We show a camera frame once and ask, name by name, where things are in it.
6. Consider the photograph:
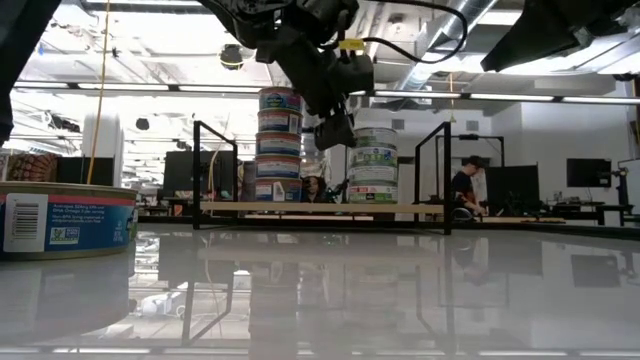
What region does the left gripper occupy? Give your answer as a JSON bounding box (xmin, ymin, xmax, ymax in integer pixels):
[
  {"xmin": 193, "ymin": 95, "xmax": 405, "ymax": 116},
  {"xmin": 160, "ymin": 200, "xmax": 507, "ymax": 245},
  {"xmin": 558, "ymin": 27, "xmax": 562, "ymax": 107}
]
[{"xmin": 255, "ymin": 0, "xmax": 361, "ymax": 153}]

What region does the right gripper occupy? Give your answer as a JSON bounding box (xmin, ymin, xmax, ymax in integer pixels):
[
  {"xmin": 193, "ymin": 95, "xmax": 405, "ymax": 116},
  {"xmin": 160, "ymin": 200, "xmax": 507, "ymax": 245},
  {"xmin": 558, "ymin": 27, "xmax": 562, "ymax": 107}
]
[{"xmin": 479, "ymin": 0, "xmax": 640, "ymax": 74}]

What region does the person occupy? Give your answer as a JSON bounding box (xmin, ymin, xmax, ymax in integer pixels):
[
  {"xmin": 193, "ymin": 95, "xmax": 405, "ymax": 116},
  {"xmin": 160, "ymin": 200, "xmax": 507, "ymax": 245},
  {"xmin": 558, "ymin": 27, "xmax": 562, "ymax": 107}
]
[
  {"xmin": 451, "ymin": 154, "xmax": 489, "ymax": 217},
  {"xmin": 299, "ymin": 174, "xmax": 329, "ymax": 205}
]

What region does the round ceiling sensor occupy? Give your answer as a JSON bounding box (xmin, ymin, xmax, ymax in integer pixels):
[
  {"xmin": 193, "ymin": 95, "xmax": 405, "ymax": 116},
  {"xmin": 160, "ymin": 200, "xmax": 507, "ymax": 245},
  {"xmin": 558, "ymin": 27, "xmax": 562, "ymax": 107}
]
[{"xmin": 387, "ymin": 13, "xmax": 408, "ymax": 36}]

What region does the black monitor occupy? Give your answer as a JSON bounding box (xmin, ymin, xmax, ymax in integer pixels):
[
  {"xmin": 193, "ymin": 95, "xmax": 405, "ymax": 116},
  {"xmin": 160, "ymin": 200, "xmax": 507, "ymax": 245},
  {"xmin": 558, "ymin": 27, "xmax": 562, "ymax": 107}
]
[
  {"xmin": 54, "ymin": 156, "xmax": 116, "ymax": 188},
  {"xmin": 163, "ymin": 149, "xmax": 239, "ymax": 193},
  {"xmin": 566, "ymin": 158, "xmax": 613, "ymax": 189}
]

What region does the large black screen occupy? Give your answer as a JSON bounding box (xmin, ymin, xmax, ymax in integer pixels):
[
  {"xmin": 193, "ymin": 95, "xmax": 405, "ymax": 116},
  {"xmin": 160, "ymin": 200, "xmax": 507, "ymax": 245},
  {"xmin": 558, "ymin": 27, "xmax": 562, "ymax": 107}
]
[{"xmin": 484, "ymin": 164, "xmax": 541, "ymax": 216}]

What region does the black desk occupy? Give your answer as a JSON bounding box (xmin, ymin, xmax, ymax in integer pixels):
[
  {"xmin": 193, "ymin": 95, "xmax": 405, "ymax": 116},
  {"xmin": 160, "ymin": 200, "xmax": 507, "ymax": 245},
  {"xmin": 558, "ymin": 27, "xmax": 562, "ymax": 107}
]
[{"xmin": 542, "ymin": 201, "xmax": 640, "ymax": 226}]

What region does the light wooden tabletop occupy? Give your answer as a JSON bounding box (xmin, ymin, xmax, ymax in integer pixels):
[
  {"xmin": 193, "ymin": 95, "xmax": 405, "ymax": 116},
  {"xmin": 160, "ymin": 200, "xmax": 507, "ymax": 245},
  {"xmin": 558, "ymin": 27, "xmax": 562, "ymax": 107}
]
[{"xmin": 478, "ymin": 215, "xmax": 567, "ymax": 225}]

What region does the patterned tapestry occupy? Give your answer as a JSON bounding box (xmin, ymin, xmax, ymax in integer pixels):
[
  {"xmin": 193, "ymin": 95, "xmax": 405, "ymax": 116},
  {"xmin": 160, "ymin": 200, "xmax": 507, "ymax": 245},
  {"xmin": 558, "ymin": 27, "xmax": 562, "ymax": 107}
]
[{"xmin": 0, "ymin": 151, "xmax": 60, "ymax": 184}]

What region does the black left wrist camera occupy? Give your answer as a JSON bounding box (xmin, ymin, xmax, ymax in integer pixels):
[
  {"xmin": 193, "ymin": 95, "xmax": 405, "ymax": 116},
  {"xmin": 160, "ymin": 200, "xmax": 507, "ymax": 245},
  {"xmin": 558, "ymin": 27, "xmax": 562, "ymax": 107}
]
[{"xmin": 341, "ymin": 49, "xmax": 376, "ymax": 95}]

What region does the silver ventilation duct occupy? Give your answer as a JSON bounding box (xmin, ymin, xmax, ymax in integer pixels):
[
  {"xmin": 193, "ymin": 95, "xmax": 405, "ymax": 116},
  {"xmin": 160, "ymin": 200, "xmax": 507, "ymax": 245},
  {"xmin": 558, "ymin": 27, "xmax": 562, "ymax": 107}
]
[{"xmin": 397, "ymin": 0, "xmax": 484, "ymax": 94}]

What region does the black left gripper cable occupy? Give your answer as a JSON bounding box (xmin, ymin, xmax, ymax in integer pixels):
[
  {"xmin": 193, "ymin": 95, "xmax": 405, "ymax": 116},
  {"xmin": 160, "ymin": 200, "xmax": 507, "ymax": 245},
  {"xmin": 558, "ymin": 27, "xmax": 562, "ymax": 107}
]
[{"xmin": 319, "ymin": 0, "xmax": 470, "ymax": 65}]

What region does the black metal frame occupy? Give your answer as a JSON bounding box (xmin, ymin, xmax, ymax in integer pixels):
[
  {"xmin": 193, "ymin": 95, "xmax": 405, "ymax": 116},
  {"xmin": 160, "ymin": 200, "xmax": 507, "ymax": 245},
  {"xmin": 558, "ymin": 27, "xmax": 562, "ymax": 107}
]
[{"xmin": 433, "ymin": 132, "xmax": 506, "ymax": 216}]

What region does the black ceiling camera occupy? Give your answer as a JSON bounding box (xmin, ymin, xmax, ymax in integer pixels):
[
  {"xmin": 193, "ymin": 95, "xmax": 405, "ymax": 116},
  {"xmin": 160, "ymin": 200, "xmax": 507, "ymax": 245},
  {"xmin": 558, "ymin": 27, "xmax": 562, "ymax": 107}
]
[{"xmin": 219, "ymin": 43, "xmax": 245, "ymax": 71}]

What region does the wooden shelf with black frame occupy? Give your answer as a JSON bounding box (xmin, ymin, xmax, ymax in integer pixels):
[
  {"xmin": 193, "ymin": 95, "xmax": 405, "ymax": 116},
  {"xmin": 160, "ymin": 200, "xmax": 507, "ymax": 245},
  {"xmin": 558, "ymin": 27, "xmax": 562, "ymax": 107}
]
[{"xmin": 191, "ymin": 119, "xmax": 454, "ymax": 236}]

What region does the black stand with camera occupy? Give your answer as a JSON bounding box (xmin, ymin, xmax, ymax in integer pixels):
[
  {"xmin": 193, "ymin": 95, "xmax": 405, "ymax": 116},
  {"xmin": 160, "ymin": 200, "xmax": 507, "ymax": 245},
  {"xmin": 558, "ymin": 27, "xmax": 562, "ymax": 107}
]
[{"xmin": 610, "ymin": 167, "xmax": 632, "ymax": 207}]

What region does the black aluminium rig frame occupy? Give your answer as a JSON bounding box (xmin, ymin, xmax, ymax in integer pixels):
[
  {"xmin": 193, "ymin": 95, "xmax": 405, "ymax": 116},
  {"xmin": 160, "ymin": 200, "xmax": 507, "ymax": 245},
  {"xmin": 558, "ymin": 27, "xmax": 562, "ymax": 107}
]
[{"xmin": 134, "ymin": 213, "xmax": 640, "ymax": 241}]

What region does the yellow cable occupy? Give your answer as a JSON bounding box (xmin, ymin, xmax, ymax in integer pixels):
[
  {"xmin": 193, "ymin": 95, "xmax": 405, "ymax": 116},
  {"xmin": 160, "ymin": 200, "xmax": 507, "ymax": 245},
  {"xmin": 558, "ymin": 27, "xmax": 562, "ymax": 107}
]
[{"xmin": 85, "ymin": 0, "xmax": 112, "ymax": 186}]

